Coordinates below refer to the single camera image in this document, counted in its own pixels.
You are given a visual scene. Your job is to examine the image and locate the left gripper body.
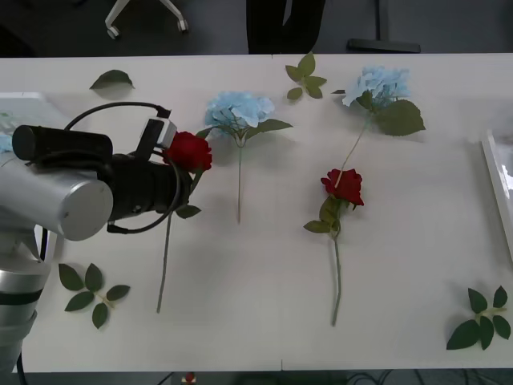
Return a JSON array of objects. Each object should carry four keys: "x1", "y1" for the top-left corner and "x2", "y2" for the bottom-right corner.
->
[{"x1": 159, "y1": 161, "x2": 192, "y2": 214}]

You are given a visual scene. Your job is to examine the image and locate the red rose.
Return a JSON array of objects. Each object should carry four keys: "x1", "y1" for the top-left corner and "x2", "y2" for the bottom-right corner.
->
[
  {"x1": 156, "y1": 131, "x2": 214, "y2": 315},
  {"x1": 302, "y1": 168, "x2": 366, "y2": 327}
]

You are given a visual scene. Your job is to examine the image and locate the dark green leaf twig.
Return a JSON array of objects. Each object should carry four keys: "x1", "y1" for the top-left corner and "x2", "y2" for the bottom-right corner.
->
[{"x1": 58, "y1": 261, "x2": 131, "y2": 330}]

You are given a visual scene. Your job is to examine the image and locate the single green leaf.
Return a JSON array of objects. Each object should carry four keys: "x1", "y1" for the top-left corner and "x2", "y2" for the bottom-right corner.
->
[{"x1": 88, "y1": 69, "x2": 135, "y2": 91}]

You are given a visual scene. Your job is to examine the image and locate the light green leaf twig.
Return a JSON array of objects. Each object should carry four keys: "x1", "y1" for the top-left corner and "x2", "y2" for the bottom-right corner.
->
[{"x1": 285, "y1": 51, "x2": 329, "y2": 102}]

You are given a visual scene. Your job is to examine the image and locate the white chair base with casters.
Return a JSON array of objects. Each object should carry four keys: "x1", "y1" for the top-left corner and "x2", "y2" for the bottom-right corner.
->
[{"x1": 103, "y1": 0, "x2": 190, "y2": 40}]

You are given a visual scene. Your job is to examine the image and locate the person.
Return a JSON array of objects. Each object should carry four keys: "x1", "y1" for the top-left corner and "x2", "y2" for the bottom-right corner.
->
[{"x1": 245, "y1": 0, "x2": 325, "y2": 55}]

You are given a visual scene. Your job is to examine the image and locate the black stand with flat base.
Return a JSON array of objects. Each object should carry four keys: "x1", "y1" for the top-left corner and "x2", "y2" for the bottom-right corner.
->
[{"x1": 345, "y1": 0, "x2": 422, "y2": 55}]

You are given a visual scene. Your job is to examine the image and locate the green leaf twig, pale stalk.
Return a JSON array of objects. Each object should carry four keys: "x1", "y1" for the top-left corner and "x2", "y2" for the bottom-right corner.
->
[{"x1": 446, "y1": 285, "x2": 512, "y2": 351}]

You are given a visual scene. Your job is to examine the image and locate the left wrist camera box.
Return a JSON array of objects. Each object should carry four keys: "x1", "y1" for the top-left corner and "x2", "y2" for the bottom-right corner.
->
[{"x1": 137, "y1": 116, "x2": 179, "y2": 158}]

